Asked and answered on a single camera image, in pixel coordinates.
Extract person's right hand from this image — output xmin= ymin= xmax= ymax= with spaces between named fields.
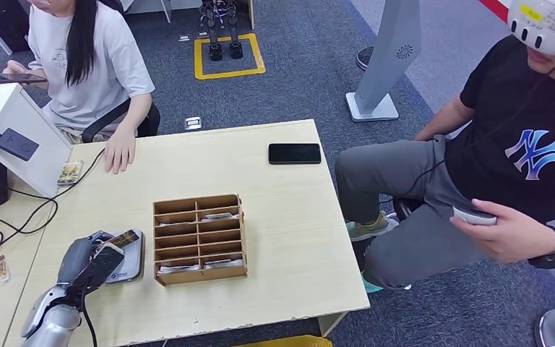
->
xmin=1 ymin=59 xmax=48 ymax=91

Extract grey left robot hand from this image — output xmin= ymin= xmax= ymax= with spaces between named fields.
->
xmin=56 ymin=231 xmax=126 ymax=296

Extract person's left hand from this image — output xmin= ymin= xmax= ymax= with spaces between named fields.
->
xmin=103 ymin=128 xmax=138 ymax=175

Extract operator's left hand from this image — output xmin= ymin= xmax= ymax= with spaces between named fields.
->
xmin=449 ymin=198 xmax=555 ymax=265

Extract person's slim dark smartphone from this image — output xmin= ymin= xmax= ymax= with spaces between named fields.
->
xmin=0 ymin=72 xmax=48 ymax=86

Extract white handheld controller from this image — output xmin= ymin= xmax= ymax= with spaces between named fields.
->
xmin=452 ymin=205 xmax=498 ymax=226

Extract white card reader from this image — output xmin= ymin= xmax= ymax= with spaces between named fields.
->
xmin=105 ymin=228 xmax=146 ymax=285

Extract black card reader pad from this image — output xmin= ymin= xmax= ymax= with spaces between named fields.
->
xmin=0 ymin=127 xmax=40 ymax=162

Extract operator person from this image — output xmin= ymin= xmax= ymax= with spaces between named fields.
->
xmin=334 ymin=0 xmax=555 ymax=294

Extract wooden card organizer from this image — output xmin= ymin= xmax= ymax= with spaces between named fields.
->
xmin=152 ymin=193 xmax=249 ymax=288

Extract black office chair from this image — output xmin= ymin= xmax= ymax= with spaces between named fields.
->
xmin=81 ymin=98 xmax=162 ymax=144

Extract white angled stand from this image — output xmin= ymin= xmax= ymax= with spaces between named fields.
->
xmin=0 ymin=83 xmax=74 ymax=199

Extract black cabinet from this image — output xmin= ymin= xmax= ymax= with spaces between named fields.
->
xmin=0 ymin=0 xmax=32 ymax=53

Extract black stool seat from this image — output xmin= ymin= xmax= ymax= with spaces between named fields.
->
xmin=392 ymin=196 xmax=424 ymax=222

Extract yellow floor tape square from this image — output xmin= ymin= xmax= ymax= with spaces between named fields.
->
xmin=193 ymin=32 xmax=267 ymax=80

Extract black standing robot legs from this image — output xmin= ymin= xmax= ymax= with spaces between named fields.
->
xmin=199 ymin=0 xmax=244 ymax=61

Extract white table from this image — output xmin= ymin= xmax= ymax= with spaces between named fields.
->
xmin=114 ymin=0 xmax=255 ymax=29

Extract black smartphone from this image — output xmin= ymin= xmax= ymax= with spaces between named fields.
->
xmin=267 ymin=142 xmax=322 ymax=166

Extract wooden table leg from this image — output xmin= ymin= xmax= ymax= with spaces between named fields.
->
xmin=317 ymin=311 xmax=349 ymax=337

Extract white VR headset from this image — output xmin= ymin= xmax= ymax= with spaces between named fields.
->
xmin=507 ymin=0 xmax=555 ymax=56

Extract grey kiosk stand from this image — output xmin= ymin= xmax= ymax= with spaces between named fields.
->
xmin=345 ymin=0 xmax=422 ymax=123

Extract red barrier strip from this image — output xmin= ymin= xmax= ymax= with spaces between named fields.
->
xmin=478 ymin=0 xmax=513 ymax=24

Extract black round base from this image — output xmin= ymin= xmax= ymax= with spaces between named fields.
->
xmin=355 ymin=45 xmax=376 ymax=72

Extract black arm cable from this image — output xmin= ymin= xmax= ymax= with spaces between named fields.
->
xmin=77 ymin=291 xmax=100 ymax=347

